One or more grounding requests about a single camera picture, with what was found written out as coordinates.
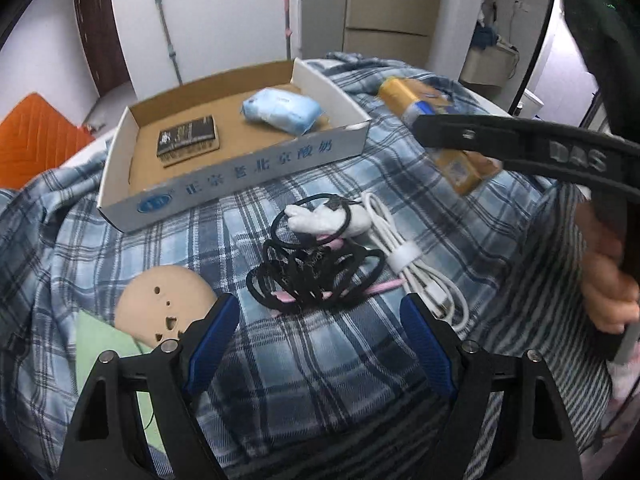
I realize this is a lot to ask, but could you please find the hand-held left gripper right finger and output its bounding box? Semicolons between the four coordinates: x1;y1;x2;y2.
399;292;586;480

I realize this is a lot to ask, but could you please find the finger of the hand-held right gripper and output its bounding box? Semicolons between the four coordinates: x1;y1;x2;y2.
411;112;547;177

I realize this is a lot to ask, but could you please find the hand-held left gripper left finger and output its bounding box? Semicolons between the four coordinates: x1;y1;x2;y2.
59;292;242;480

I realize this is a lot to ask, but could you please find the beige round powder puff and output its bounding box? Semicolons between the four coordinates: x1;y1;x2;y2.
115;266;218;356

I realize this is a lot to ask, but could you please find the white cable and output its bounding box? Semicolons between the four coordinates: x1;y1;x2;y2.
360;191;471;333

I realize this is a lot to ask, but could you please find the yellow tissue packet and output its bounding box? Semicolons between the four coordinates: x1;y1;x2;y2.
377;77;502;196

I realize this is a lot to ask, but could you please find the green case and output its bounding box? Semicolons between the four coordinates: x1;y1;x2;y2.
75;310;168;461

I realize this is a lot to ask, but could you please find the bundle of black hair ties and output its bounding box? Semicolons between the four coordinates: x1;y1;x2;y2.
246;192;386;313

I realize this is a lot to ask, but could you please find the shallow cardboard box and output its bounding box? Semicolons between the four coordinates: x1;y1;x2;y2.
97;57;372;233

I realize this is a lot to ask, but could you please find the white toy figure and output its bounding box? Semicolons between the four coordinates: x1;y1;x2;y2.
285;201;372;237

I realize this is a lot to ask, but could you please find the person's right hand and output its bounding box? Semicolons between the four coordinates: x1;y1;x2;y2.
574;199;640;336

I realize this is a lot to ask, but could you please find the beige cabinet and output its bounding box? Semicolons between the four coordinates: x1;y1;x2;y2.
460;45;521;86

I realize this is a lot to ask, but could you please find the blue cloth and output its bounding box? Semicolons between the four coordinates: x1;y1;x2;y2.
474;24;502;52

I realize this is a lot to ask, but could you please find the blue plaid blanket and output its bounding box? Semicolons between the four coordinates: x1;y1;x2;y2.
0;52;566;480

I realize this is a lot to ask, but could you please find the grey striped clothing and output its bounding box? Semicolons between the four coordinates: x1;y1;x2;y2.
500;180;617;461

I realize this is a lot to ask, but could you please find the gold refrigerator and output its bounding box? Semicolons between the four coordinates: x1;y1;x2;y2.
342;0;448;68

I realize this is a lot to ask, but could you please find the blue tissue pack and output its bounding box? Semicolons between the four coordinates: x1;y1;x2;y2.
241;87;322;136

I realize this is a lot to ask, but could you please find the orange chair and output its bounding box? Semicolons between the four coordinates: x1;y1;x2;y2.
0;92;96;191

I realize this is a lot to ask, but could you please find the dark brown door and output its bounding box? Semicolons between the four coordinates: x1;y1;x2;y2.
72;0;132;98

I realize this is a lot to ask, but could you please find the grey mop handle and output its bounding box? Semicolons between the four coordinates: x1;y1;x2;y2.
149;0;183;86

